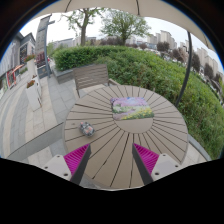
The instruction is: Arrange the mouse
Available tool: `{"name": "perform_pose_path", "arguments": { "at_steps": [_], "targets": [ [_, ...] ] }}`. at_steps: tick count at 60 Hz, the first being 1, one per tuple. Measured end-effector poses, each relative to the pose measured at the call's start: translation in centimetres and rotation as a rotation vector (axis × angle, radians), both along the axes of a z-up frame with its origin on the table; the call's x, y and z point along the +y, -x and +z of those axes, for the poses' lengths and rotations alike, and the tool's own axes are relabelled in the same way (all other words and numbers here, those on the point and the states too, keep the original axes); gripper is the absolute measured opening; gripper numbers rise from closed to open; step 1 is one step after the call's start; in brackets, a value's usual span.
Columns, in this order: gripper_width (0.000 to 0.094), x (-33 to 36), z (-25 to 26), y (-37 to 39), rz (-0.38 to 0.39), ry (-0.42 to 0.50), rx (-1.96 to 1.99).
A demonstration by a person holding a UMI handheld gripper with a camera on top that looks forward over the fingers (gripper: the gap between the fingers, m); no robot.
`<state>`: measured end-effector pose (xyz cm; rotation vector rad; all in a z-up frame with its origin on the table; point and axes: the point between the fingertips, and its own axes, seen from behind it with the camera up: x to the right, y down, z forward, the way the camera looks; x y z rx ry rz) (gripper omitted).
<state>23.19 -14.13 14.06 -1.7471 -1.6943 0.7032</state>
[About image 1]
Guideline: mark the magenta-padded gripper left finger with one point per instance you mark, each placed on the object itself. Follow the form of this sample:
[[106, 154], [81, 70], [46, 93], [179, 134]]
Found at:
[[77, 158]]

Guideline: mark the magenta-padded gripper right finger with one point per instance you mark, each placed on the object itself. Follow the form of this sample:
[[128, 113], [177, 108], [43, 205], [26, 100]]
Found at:
[[146, 158]]

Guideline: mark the flower landscape print mouse pad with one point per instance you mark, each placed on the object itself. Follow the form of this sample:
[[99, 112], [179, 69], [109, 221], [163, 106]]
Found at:
[[131, 108]]

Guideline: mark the white planter box with flowers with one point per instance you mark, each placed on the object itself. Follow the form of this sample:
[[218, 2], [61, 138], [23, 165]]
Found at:
[[31, 68], [33, 95]]

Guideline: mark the grey slatted outdoor chair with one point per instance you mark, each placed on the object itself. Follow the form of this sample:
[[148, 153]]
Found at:
[[90, 76]]

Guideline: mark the green trimmed hedge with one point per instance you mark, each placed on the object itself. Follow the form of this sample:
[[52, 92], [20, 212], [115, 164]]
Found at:
[[160, 73]]

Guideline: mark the dark curved umbrella pole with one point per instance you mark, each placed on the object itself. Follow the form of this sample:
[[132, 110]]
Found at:
[[187, 66]]

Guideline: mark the storefront building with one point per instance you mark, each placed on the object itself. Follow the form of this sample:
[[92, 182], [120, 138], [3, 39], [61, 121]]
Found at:
[[15, 60]]

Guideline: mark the tall grey sign pillar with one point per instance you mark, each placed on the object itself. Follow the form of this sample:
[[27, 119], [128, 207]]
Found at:
[[41, 43]]

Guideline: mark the distant high-rise buildings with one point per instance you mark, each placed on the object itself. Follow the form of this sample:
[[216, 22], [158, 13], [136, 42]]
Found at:
[[165, 36]]

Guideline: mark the tall thin-crowned tree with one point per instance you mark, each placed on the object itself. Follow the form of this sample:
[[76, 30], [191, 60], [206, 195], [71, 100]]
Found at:
[[82, 25]]

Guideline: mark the round dense-crowned tree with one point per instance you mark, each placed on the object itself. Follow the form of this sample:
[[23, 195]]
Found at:
[[124, 25]]

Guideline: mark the beige patio umbrella canopy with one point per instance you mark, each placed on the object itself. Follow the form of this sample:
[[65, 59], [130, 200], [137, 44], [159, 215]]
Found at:
[[160, 13]]

